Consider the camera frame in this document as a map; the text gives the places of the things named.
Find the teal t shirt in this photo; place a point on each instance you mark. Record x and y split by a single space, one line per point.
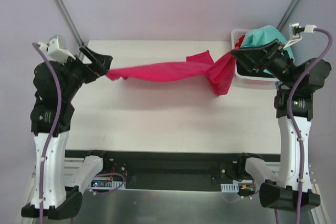
261 36

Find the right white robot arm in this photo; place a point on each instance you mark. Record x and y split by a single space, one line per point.
290 189

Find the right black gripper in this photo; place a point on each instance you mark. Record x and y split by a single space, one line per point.
271 56

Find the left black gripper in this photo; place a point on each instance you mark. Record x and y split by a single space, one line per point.
87 61

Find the magenta t shirt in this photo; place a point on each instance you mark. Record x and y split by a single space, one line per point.
218 73

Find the left white cable duct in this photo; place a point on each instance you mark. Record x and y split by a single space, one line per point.
101 184

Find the aluminium frame rail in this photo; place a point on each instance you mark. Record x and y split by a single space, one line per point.
73 164

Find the right white cable duct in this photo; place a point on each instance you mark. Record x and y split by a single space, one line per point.
230 188

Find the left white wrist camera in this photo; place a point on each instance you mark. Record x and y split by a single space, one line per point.
56 49

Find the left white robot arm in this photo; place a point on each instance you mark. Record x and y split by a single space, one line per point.
57 81

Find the red t shirt in basket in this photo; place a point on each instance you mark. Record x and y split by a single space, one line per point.
240 41

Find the white cable duct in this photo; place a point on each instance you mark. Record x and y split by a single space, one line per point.
230 188
101 184

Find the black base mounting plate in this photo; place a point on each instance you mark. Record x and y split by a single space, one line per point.
174 171

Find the white plastic laundry basket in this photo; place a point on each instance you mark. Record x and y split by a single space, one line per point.
240 72

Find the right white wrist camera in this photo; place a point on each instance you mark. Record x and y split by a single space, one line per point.
295 31

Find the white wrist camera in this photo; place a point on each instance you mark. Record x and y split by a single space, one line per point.
56 49
295 31

